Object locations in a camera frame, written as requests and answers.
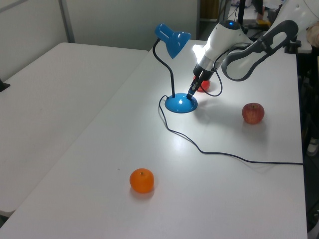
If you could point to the shiny red apple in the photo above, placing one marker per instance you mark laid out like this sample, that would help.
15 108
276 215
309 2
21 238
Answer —
206 84

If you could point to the black tripod pole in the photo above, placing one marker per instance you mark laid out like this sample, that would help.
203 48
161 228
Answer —
241 11

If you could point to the red apple with stem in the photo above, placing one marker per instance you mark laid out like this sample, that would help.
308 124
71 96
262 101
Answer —
253 114

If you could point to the blue desk lamp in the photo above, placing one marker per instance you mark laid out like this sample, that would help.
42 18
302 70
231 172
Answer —
180 104

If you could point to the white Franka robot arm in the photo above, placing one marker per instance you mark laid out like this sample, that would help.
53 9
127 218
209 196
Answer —
249 57

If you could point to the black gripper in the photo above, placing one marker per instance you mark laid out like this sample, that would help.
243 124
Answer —
205 74

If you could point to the white shoe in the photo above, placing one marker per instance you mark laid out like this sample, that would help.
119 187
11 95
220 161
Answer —
312 147

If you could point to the black clamp at table corner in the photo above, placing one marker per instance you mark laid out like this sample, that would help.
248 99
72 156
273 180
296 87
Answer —
292 46

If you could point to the white folding table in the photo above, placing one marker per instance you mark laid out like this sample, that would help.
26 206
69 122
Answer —
57 104

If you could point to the orange mandarin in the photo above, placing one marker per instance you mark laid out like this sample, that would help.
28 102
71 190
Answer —
141 180

